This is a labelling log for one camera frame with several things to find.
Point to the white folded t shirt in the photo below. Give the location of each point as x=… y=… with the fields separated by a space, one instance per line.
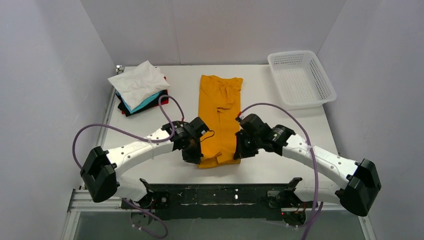
x=138 y=84

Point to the black folded t shirt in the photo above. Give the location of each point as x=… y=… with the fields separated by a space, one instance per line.
x=155 y=103

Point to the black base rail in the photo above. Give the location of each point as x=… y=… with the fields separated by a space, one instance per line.
x=223 y=201

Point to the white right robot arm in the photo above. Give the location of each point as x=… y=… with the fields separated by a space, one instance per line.
x=352 y=184

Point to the red folded t shirt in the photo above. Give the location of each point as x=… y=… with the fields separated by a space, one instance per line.
x=165 y=78

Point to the yellow t shirt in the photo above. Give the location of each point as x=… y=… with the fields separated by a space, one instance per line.
x=219 y=104

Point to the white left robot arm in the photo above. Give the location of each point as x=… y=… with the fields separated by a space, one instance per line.
x=103 y=170

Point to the aluminium table frame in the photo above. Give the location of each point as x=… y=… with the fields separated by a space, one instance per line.
x=73 y=215

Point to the white plastic basket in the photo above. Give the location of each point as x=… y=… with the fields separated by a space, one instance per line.
x=300 y=79

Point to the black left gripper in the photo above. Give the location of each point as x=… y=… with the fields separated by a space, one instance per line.
x=191 y=155

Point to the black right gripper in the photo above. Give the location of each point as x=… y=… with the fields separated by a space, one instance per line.
x=242 y=151

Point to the cyan folded t shirt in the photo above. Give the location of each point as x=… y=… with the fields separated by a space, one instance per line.
x=143 y=104

